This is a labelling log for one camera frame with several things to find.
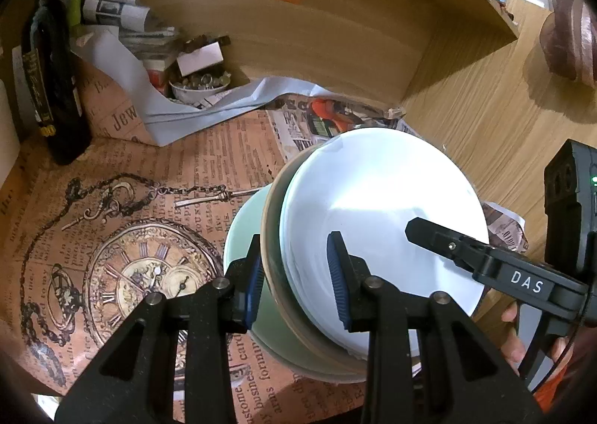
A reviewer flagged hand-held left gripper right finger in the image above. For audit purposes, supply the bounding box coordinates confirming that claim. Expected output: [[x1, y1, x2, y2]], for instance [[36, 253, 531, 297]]
[[325, 231, 546, 424]]

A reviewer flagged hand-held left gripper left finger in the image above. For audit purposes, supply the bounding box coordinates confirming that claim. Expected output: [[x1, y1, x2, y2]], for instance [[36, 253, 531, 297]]
[[54, 233, 266, 424]]

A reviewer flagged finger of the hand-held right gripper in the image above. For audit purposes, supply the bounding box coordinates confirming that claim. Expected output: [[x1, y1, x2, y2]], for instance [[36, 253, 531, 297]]
[[405, 217, 493, 273]]

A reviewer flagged mint green bowl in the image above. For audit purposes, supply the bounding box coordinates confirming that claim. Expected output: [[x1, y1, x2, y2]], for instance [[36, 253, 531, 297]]
[[223, 185, 369, 385]]

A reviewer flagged mint green plate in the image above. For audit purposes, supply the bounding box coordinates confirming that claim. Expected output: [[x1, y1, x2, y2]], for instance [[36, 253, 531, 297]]
[[261, 127, 490, 375]]

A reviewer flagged person's right hand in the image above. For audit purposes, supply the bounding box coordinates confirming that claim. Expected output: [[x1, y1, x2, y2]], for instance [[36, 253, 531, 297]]
[[500, 302, 574, 375]]

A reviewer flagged person's orange clothing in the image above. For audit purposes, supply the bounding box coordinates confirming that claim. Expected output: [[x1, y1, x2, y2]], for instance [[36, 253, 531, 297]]
[[527, 326, 597, 406]]

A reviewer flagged colourful newsprint paper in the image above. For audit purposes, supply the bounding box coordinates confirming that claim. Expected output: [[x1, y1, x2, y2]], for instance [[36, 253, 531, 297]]
[[266, 95, 530, 257]]

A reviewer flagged small bowl of trinkets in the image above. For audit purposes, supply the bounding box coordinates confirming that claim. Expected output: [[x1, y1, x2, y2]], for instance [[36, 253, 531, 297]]
[[169, 72, 231, 105]]

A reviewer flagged red and white small container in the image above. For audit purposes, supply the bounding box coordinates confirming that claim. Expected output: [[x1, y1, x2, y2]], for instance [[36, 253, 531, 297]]
[[142, 57, 171, 98]]

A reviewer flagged small white box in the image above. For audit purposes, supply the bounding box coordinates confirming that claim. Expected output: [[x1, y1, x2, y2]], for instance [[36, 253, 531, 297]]
[[176, 42, 225, 78]]

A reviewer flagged pink striped curtain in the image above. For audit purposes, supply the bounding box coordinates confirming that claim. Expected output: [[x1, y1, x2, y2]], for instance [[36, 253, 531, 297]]
[[538, 0, 597, 89]]

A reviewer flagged dark wine bottle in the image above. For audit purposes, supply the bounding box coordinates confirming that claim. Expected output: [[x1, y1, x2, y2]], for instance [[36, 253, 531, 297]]
[[21, 0, 93, 166]]

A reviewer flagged white candle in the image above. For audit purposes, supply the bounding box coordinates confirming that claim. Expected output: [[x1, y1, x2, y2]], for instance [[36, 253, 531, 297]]
[[0, 79, 22, 191]]

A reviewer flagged stack of newspapers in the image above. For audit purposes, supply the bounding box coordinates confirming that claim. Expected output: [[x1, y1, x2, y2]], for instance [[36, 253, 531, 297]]
[[56, 0, 182, 56]]

